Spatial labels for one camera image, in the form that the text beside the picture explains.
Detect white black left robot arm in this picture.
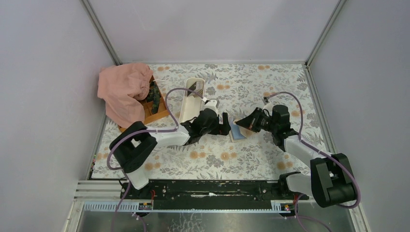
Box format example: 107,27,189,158
109,108,231,199

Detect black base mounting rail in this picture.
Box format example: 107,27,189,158
120,179,300,204

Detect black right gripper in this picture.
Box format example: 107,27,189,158
236,107,277,133

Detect floral patterned table mat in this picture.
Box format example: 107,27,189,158
91,63,324,181

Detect slotted aluminium cable duct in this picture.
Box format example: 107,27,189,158
81,201,297,214

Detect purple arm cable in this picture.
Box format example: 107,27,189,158
263,91,362,232
106,88,205,232

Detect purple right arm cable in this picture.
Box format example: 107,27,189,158
263,91,362,232

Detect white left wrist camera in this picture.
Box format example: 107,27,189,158
203,99,219,114

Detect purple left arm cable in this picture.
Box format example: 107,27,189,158
106,88,205,232

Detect long white plastic tray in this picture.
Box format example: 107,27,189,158
179,77,205,123

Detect dark green items in organizer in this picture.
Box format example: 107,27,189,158
146,81,161,114

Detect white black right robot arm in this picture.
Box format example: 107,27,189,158
236,105,361,208

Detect pink crumpled cloth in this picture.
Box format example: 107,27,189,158
97,63,153,128

